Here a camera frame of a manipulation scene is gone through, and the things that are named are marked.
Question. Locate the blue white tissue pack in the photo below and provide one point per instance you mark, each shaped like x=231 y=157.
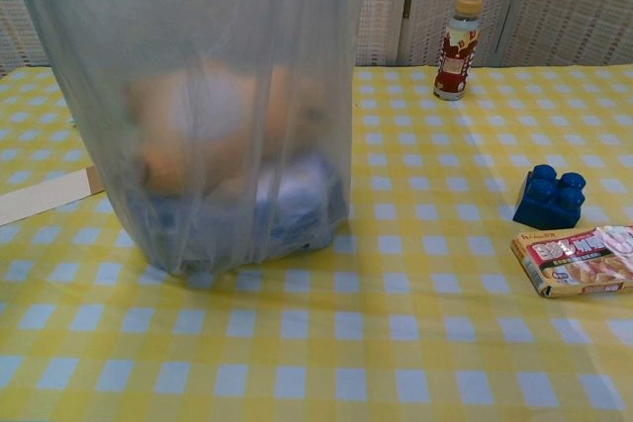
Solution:
x=297 y=204

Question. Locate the orange plush toy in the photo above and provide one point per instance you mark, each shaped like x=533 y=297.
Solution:
x=168 y=145

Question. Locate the translucent plastic shopping bag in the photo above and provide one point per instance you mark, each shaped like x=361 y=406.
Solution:
x=222 y=22

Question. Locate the yellow white checkered tablecloth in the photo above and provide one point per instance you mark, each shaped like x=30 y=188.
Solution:
x=346 y=343

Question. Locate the yellow-capped red label bottle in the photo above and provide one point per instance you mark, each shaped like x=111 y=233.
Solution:
x=455 y=66

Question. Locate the brass screen hinge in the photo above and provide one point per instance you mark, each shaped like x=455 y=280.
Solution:
x=408 y=5

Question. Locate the blue plastic building block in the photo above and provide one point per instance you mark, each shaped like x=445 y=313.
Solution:
x=539 y=209

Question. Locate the yellow red curry box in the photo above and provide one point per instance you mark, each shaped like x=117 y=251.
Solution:
x=569 y=264

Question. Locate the white cardboard sheet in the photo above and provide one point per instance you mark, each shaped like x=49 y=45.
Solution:
x=39 y=197

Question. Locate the white lattice folding screen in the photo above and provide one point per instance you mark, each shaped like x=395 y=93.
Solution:
x=569 y=7

